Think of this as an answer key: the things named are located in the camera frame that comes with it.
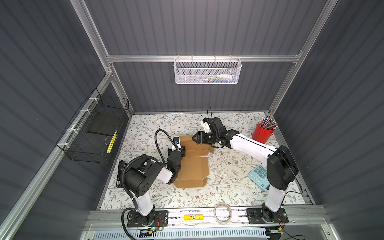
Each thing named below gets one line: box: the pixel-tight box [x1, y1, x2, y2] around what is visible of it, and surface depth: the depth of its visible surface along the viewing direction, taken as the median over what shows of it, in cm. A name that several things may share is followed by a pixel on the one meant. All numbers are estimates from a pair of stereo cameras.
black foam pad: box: [87, 112, 122, 136], surface depth 77 cm
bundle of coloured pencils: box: [258, 116, 278, 130], surface depth 98 cm
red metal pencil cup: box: [252, 122, 275, 144], surface depth 98 cm
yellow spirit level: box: [184, 214, 204, 221], surface depth 75 cm
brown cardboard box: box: [174, 135, 215, 189], surface depth 91 cm
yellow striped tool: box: [106, 130, 118, 154], surface depth 71 cm
